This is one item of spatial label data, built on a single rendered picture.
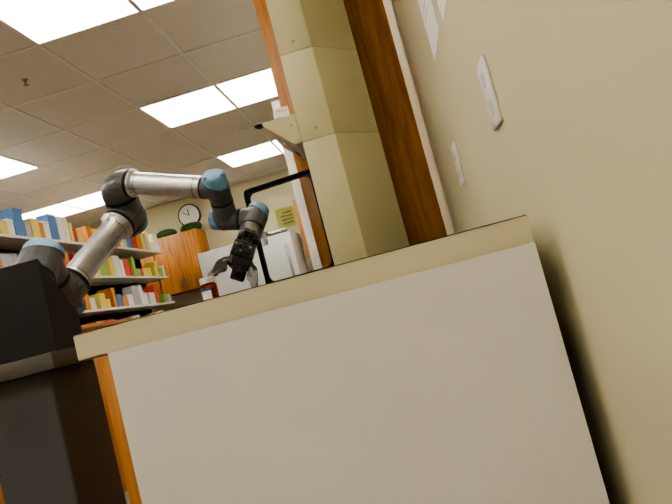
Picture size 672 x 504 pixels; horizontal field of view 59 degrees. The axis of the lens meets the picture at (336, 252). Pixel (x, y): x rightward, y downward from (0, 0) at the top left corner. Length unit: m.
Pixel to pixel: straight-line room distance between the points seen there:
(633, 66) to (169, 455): 0.78
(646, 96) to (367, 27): 2.00
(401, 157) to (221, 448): 1.60
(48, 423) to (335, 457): 0.94
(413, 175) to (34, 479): 1.56
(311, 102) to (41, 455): 1.27
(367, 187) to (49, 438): 1.17
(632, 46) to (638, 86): 0.03
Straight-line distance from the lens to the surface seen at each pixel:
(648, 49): 0.52
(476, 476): 0.91
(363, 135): 2.05
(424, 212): 2.29
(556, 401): 0.90
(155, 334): 0.95
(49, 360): 1.58
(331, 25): 2.18
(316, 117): 2.00
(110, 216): 2.17
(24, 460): 1.74
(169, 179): 2.02
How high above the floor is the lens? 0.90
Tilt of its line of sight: 4 degrees up
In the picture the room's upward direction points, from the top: 15 degrees counter-clockwise
